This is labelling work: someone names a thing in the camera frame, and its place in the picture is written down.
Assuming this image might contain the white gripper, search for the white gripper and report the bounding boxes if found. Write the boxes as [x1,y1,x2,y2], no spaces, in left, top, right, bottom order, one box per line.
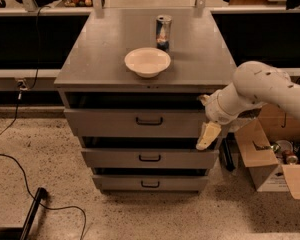
[196,90,238,151]

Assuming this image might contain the grey top drawer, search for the grey top drawer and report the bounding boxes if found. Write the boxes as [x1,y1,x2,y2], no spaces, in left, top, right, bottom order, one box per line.
[65,109,208,138]

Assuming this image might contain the grey drawer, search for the grey drawer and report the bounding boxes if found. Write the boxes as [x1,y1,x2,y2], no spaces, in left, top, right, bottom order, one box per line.
[65,109,208,138]
[82,148,219,169]
[92,175,208,192]

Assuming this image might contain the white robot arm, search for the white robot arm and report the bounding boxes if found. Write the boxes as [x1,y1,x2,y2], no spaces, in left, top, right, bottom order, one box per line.
[196,61,300,150]

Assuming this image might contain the open cardboard box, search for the open cardboard box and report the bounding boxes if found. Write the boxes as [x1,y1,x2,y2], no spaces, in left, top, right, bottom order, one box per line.
[234,105,300,200]

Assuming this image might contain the grey drawer cabinet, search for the grey drawer cabinet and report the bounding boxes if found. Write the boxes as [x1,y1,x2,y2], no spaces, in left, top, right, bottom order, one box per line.
[53,7,246,195]

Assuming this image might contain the grey middle drawer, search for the grey middle drawer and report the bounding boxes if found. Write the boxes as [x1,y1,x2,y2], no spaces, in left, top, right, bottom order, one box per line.
[82,148,219,169]

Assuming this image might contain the grey bottom drawer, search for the grey bottom drawer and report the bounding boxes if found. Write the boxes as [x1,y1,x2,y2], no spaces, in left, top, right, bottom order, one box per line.
[92,175,208,192]

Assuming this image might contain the white bowl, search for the white bowl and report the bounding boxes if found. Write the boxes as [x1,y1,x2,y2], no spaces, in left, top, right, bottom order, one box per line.
[124,47,171,78]

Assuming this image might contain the cans in cardboard box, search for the cans in cardboard box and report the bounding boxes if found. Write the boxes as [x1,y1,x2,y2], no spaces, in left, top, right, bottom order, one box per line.
[271,140,300,165]

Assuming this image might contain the blue silver drink can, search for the blue silver drink can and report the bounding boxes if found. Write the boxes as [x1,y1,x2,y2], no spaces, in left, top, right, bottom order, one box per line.
[156,15,172,52]

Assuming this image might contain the black stand base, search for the black stand base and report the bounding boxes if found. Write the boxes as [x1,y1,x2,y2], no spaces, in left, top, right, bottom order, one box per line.
[0,187,48,240]

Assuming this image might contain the black hanging cable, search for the black hanging cable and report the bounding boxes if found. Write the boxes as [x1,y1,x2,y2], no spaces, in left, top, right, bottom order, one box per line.
[0,5,46,148]

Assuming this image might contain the black floor cable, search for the black floor cable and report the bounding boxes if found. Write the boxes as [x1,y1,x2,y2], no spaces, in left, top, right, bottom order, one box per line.
[0,152,88,240]

